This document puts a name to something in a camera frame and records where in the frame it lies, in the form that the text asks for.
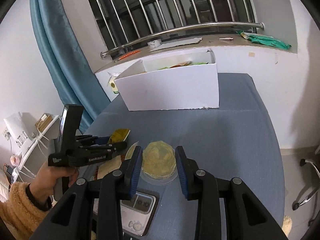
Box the green tissue packs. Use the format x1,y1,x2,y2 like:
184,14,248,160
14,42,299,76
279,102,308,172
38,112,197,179
236,31,291,50

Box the white cardboard box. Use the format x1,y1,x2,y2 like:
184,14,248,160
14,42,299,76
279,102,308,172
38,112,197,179
115,48,220,111

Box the olive yellow small packet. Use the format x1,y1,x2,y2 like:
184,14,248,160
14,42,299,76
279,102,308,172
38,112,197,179
108,128,130,144

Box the orange flying cake snack pack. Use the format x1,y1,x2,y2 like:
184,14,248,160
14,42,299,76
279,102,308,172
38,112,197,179
170,61,193,68

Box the beige fleece left sleeve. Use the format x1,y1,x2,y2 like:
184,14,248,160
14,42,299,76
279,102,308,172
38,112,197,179
1,182,52,239

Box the white office chair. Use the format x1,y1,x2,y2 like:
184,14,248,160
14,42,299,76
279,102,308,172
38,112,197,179
292,146,319,227

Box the blue curtain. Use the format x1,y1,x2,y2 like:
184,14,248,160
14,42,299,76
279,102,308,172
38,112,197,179
30,0,110,133

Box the beige small snack packet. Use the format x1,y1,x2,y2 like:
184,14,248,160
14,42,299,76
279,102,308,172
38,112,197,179
94,142,139,180

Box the orange handled tool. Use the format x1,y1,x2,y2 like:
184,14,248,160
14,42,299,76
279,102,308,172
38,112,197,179
115,50,141,62

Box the steel window guard rail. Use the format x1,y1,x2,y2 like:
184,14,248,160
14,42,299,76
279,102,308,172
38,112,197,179
89,0,265,59

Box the small pen on sill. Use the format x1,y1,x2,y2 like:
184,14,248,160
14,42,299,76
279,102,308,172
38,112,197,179
219,37,234,41

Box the white foam board sheet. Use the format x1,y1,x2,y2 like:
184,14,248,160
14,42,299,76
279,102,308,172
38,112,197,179
150,37,203,51

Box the person's left hand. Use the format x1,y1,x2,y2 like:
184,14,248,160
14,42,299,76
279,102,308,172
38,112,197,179
29,161,79,205

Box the green seaweed snack bag right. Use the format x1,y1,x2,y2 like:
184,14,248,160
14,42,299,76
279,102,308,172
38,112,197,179
158,61,208,70

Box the tissue box pack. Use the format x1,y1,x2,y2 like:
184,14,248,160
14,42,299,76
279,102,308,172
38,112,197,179
107,72,120,94

